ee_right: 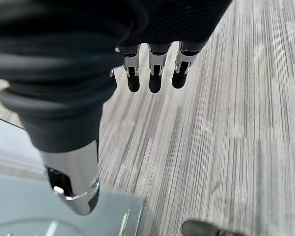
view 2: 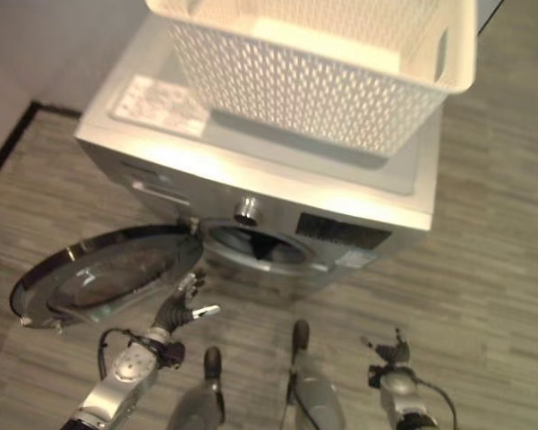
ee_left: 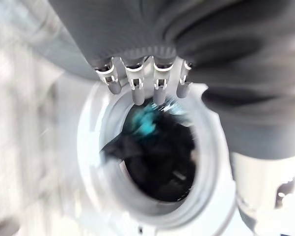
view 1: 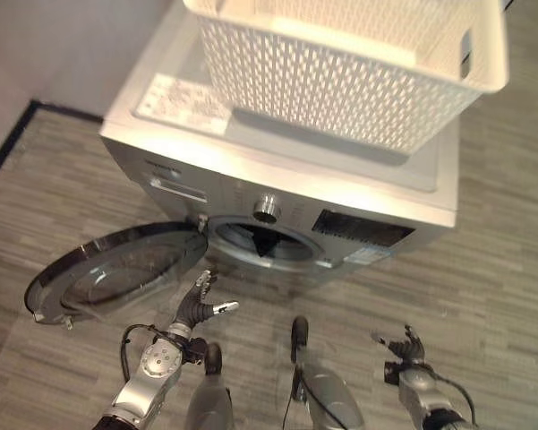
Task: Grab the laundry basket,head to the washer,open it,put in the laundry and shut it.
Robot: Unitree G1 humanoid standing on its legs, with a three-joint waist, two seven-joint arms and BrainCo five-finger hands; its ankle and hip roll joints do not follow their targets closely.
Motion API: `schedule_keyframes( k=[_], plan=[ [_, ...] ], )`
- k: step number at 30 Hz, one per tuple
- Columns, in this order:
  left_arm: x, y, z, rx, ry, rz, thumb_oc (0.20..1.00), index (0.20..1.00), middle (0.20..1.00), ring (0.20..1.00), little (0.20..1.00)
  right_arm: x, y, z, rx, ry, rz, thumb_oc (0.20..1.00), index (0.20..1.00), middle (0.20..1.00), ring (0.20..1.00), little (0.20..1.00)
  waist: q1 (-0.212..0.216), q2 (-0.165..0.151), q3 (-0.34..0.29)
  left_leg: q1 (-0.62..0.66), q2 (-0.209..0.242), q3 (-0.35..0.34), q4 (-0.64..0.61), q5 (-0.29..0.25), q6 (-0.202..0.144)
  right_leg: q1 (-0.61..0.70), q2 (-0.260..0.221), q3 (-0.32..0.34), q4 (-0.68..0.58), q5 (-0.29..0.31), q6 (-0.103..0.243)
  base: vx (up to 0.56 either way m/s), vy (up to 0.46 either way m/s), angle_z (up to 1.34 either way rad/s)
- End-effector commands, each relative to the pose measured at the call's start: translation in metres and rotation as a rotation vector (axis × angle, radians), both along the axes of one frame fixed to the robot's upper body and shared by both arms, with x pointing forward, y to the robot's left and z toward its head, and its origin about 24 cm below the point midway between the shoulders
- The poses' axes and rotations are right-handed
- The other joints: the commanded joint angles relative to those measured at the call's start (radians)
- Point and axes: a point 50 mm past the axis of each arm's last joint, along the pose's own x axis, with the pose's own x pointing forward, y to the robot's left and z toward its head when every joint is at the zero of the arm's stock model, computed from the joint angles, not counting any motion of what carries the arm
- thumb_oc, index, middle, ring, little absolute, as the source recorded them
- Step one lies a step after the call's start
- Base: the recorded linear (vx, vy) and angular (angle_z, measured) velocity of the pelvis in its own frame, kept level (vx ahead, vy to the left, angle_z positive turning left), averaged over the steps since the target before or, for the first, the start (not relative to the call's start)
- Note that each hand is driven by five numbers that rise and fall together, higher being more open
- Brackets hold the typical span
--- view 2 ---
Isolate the white plastic laundry basket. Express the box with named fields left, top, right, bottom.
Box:
left=143, top=0, right=479, bottom=159

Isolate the silver left robot leg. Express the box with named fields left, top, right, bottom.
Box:
left=166, top=346, right=227, bottom=430

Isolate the black washer display panel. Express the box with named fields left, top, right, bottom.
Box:
left=295, top=212, right=393, bottom=253

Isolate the dark laundry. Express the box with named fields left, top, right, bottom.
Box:
left=223, top=228, right=303, bottom=263

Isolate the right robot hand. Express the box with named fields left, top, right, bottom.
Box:
left=360, top=328, right=411, bottom=365

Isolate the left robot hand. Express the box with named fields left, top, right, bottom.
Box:
left=152, top=270, right=221, bottom=334

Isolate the silver robot leg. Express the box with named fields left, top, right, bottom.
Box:
left=166, top=346, right=227, bottom=430
left=286, top=319, right=346, bottom=430

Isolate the silver front-load washing machine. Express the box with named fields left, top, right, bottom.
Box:
left=73, top=15, right=440, bottom=297

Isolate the round washer door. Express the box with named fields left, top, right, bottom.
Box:
left=8, top=223, right=205, bottom=331

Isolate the white instruction sticker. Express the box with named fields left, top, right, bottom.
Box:
left=109, top=74, right=209, bottom=138

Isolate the black baseboard strip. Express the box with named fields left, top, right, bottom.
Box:
left=0, top=101, right=82, bottom=196

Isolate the silver washer dial knob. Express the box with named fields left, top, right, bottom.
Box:
left=234, top=193, right=261, bottom=224

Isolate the silver right robot leg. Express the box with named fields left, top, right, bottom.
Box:
left=286, top=319, right=346, bottom=430

